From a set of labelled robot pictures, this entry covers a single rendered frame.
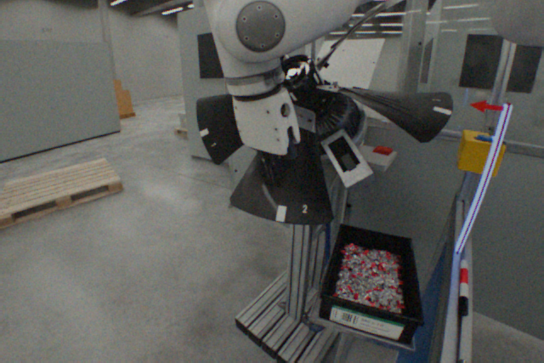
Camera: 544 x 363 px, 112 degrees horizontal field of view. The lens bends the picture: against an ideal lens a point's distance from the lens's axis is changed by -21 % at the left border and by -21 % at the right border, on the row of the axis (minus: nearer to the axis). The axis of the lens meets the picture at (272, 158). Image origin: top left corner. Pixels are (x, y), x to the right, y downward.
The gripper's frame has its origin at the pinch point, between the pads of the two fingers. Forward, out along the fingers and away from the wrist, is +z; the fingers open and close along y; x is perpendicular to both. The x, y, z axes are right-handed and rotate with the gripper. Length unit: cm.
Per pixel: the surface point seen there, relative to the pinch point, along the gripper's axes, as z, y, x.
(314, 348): 100, -4, 5
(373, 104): -6.4, -11.7, -19.1
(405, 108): -5.6, -17.4, -20.9
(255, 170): 3.9, 7.5, -1.5
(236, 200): 7.4, 8.2, 5.2
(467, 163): 17, -33, -42
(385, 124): 35, 2, -88
